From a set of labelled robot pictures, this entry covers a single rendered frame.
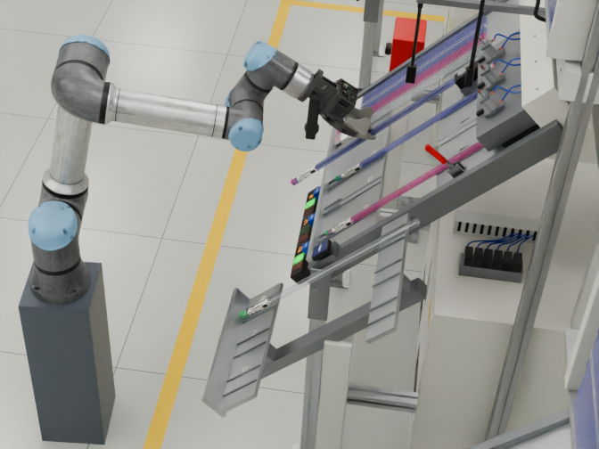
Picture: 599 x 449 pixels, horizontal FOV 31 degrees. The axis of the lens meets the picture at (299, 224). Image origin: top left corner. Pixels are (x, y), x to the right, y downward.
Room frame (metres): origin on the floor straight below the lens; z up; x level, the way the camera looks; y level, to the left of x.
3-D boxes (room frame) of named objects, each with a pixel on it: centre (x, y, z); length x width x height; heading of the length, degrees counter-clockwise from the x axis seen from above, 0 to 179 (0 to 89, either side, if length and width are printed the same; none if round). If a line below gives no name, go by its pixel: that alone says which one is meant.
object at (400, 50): (2.96, -0.31, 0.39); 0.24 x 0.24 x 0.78; 84
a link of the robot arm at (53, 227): (1.99, 0.61, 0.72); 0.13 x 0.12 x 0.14; 3
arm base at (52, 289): (1.98, 0.61, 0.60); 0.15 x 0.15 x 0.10
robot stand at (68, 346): (1.98, 0.61, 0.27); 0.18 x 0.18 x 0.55; 0
